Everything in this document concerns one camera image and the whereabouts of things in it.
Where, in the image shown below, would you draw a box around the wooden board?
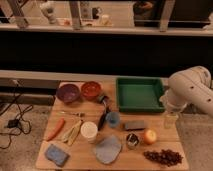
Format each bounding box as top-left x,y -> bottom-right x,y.
35,81 -> 190,171

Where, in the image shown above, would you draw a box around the purple bowl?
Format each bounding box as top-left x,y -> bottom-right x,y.
56,84 -> 80,103

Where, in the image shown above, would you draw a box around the black cables on floor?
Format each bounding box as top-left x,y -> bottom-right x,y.
0,79 -> 35,150

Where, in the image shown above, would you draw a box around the blue cup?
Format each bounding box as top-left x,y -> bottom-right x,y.
106,112 -> 120,128

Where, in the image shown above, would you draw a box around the small metal can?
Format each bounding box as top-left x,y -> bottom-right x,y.
126,133 -> 139,149

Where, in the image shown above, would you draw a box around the black power adapter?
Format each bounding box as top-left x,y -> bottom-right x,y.
7,119 -> 19,128

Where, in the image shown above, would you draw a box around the blue sponge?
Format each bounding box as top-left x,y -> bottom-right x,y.
45,144 -> 70,167

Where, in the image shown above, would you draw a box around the pile of dark raisins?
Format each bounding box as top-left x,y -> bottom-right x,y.
143,149 -> 183,167

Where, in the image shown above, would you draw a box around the orange apple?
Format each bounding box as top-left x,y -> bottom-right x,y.
143,129 -> 157,145

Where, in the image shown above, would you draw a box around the red bowl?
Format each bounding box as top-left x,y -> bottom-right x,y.
81,81 -> 101,100

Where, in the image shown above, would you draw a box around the dark grey block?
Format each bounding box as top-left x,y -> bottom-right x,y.
124,120 -> 147,131

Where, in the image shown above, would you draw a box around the white cup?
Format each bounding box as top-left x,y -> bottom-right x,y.
80,121 -> 98,143

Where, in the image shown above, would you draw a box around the black handled brush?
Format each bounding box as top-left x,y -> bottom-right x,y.
98,95 -> 110,130

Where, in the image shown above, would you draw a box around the green plastic tray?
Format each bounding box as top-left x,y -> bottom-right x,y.
116,78 -> 165,113

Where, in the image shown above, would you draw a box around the grey blue cloth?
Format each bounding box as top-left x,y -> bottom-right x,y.
93,135 -> 122,164

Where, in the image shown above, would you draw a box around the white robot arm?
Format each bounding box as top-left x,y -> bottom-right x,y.
159,66 -> 213,129

